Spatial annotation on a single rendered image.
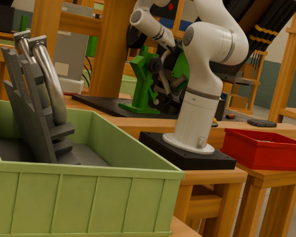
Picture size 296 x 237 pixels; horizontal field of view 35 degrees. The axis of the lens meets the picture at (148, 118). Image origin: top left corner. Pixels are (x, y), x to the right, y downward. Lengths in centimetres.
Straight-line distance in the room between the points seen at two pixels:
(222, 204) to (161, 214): 62
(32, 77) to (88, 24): 146
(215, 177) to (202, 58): 39
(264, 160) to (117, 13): 103
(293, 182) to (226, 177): 61
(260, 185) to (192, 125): 48
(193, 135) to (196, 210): 25
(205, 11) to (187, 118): 38
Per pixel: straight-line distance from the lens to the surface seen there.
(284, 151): 208
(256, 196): 198
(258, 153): 197
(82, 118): 159
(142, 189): 104
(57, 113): 102
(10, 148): 142
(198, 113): 160
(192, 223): 336
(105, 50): 242
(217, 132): 219
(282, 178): 208
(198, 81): 159
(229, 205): 170
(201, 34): 155
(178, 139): 163
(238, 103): 912
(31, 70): 99
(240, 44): 162
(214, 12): 169
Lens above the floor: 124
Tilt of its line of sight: 10 degrees down
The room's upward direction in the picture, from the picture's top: 12 degrees clockwise
